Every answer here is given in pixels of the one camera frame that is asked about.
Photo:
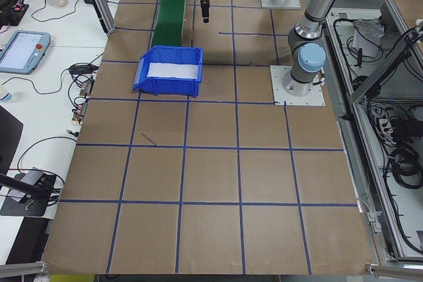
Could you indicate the green conveyor belt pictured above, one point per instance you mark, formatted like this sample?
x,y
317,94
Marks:
x,y
168,14

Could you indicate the white paper bin liner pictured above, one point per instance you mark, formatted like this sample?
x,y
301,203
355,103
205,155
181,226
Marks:
x,y
172,70

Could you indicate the blue plastic storage bin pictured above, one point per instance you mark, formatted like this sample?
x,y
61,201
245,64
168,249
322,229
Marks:
x,y
172,87

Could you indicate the white crumpled plastic bag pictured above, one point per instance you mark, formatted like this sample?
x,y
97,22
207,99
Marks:
x,y
367,37

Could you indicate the light blue teach pendant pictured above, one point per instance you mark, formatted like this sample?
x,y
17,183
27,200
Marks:
x,y
20,51

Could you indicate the white work desk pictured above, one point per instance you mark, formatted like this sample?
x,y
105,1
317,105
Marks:
x,y
49,123

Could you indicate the white power strip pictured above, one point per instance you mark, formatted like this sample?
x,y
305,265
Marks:
x,y
383,125

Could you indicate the black power brick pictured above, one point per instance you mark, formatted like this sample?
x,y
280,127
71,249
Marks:
x,y
404,128

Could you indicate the black flat panel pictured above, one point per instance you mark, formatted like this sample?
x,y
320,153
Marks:
x,y
8,136

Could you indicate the grey junction box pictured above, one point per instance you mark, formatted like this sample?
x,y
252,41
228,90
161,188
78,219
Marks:
x,y
373,222

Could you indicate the V-shaped aluminium bar frame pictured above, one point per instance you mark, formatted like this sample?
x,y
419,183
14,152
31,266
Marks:
x,y
373,80

